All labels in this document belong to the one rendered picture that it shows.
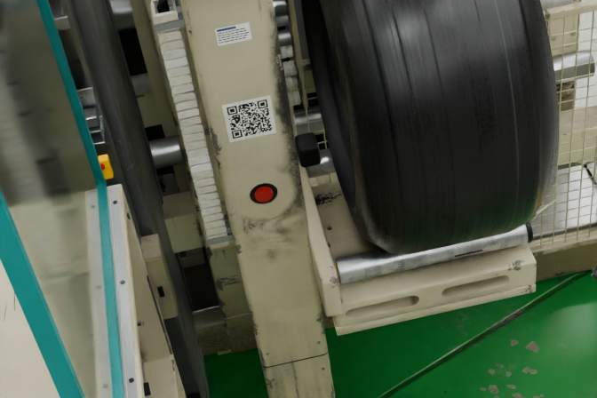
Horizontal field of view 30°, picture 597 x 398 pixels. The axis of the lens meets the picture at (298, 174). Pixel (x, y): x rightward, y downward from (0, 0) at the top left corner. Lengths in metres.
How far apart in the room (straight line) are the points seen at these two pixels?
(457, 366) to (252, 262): 1.08
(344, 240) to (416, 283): 0.22
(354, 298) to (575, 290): 1.25
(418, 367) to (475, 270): 0.99
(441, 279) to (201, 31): 0.62
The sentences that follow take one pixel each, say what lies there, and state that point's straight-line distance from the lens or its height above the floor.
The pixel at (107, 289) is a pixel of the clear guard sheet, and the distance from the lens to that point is 1.42.
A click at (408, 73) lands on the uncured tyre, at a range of 1.54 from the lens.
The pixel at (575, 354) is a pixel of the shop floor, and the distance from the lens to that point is 2.93.
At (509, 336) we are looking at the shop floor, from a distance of 2.96.
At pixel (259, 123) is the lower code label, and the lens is 1.73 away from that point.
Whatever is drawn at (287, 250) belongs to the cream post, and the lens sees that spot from 1.92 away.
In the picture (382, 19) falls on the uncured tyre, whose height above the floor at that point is 1.41.
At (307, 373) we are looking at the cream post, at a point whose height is 0.58.
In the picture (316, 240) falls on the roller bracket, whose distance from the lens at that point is 1.89.
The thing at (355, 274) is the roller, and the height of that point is 0.91.
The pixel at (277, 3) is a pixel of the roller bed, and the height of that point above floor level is 1.15.
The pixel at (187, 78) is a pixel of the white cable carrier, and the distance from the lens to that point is 1.67.
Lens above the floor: 2.30
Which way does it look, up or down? 42 degrees down
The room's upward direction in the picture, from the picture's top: 9 degrees counter-clockwise
